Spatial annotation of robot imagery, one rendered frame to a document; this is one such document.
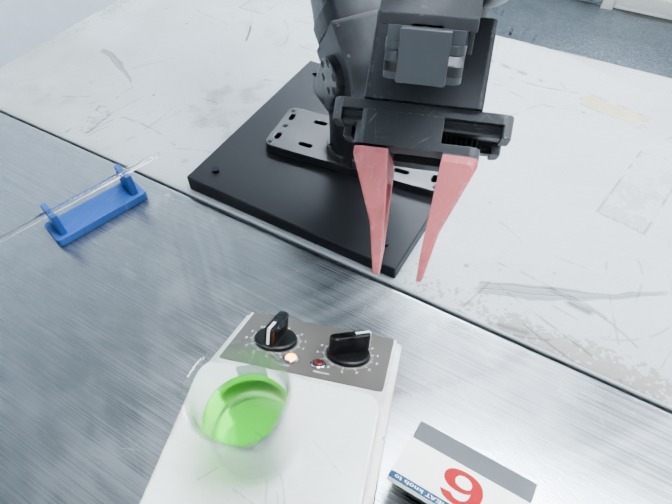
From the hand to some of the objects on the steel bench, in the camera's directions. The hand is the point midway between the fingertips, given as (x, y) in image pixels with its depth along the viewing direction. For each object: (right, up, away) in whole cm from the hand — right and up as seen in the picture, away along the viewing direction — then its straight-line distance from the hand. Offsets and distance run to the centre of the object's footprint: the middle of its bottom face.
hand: (399, 264), depth 33 cm
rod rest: (-29, +5, +22) cm, 37 cm away
